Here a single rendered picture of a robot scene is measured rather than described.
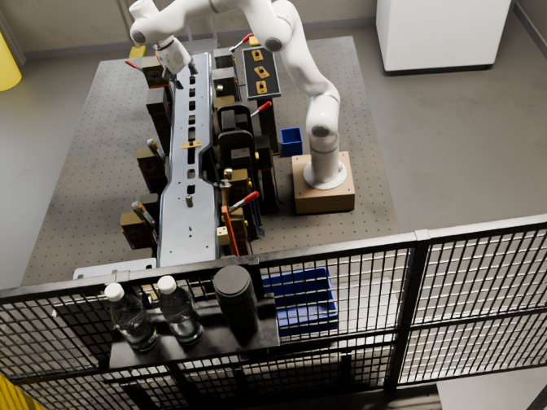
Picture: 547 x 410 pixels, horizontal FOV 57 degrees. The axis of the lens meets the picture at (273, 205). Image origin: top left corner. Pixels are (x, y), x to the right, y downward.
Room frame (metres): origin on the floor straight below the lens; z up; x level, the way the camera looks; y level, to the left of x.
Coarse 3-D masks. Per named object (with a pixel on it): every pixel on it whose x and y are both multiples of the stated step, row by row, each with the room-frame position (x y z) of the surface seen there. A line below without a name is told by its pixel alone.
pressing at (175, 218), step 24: (192, 168) 1.50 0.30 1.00; (168, 192) 1.38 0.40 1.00; (216, 192) 1.34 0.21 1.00; (168, 216) 1.26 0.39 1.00; (192, 216) 1.24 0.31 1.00; (216, 216) 1.22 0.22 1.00; (168, 240) 1.14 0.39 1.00; (192, 240) 1.13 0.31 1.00; (216, 240) 1.11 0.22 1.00; (168, 264) 1.04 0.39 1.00
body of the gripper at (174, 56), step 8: (176, 40) 1.68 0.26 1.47; (168, 48) 1.64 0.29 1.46; (176, 48) 1.65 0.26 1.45; (184, 48) 1.68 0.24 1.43; (160, 56) 1.62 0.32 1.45; (168, 56) 1.62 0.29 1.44; (176, 56) 1.64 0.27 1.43; (184, 56) 1.66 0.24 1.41; (168, 64) 1.61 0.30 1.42; (176, 64) 1.62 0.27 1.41; (184, 64) 1.64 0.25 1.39; (168, 72) 1.63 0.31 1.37; (176, 72) 1.60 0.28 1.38
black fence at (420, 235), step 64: (320, 256) 0.60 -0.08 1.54; (384, 256) 0.61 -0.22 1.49; (64, 320) 0.62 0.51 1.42; (448, 320) 0.61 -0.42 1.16; (512, 320) 0.61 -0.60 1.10; (64, 384) 0.63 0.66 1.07; (128, 384) 0.62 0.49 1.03; (192, 384) 0.62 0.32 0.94; (256, 384) 0.61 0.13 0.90; (384, 384) 0.61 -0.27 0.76
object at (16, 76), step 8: (0, 40) 4.01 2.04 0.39; (0, 48) 3.96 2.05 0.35; (0, 56) 3.93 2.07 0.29; (8, 56) 4.01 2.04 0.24; (0, 64) 3.91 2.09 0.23; (8, 64) 3.96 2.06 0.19; (0, 72) 3.89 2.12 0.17; (8, 72) 3.93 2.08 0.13; (16, 72) 4.01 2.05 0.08; (0, 80) 3.88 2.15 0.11; (8, 80) 3.91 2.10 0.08; (16, 80) 3.97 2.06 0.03; (0, 88) 3.88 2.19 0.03; (8, 88) 3.90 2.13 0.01
